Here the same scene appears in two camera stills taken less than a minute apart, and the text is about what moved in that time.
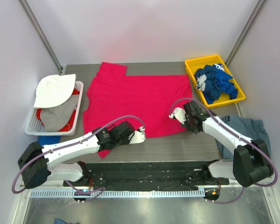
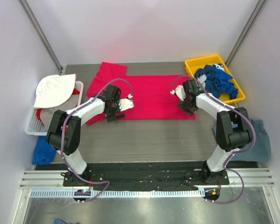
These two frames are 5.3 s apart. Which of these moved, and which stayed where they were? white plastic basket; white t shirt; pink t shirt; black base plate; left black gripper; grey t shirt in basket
Moved: left black gripper; pink t shirt
Stayed: white plastic basket; grey t shirt in basket; black base plate; white t shirt
